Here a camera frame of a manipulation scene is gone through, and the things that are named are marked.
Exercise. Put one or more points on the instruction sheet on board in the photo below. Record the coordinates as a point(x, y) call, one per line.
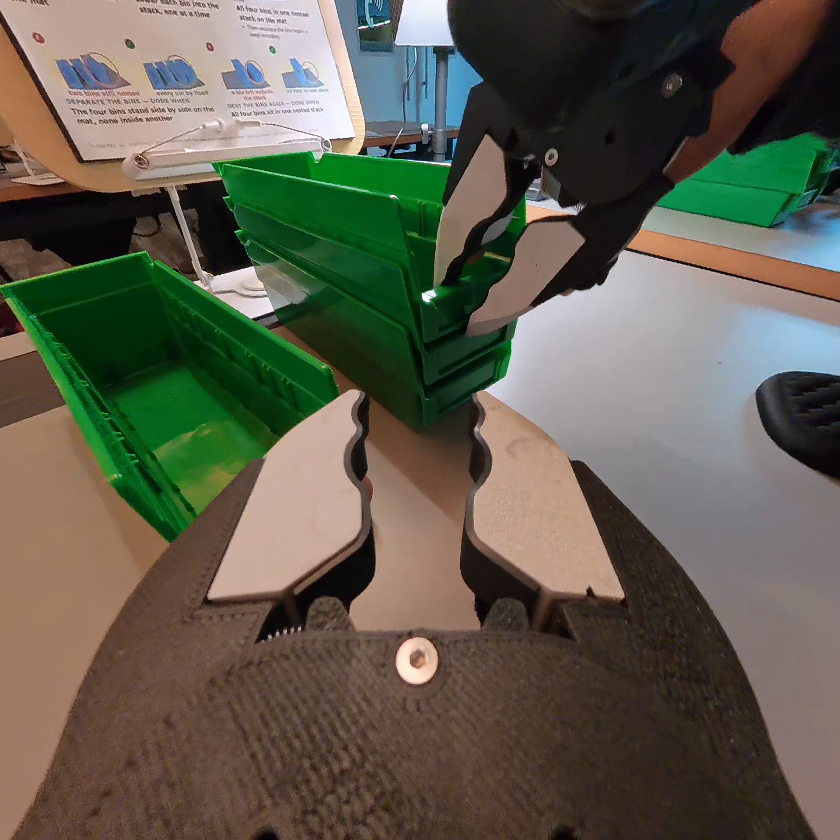
point(39, 151)

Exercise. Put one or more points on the person's left hand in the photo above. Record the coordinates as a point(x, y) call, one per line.
point(368, 491)

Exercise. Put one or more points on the metal pole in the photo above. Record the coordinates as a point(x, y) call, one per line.
point(441, 92)

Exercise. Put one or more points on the white page holder bar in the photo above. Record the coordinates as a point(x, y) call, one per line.
point(197, 161)

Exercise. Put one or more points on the green plastic bin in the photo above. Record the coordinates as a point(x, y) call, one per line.
point(328, 203)
point(459, 403)
point(459, 364)
point(164, 394)

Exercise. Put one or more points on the stack of green bins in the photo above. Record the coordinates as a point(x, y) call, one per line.
point(735, 197)

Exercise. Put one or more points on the wood-edged white desk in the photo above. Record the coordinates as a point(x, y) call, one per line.
point(722, 253)

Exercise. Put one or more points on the white studio light softbox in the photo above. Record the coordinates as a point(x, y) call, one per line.
point(426, 23)

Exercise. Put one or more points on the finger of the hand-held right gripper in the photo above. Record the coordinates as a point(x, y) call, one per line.
point(531, 275)
point(466, 210)

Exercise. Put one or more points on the white stand rod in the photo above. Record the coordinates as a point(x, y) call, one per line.
point(187, 236)

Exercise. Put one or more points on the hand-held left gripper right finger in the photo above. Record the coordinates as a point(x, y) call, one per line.
point(538, 525)

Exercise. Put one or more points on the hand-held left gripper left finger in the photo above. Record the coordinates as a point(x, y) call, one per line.
point(295, 525)

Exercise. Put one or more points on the person's right forearm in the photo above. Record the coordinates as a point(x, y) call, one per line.
point(754, 85)

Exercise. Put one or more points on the printed instruction sheet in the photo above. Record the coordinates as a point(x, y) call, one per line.
point(164, 111)

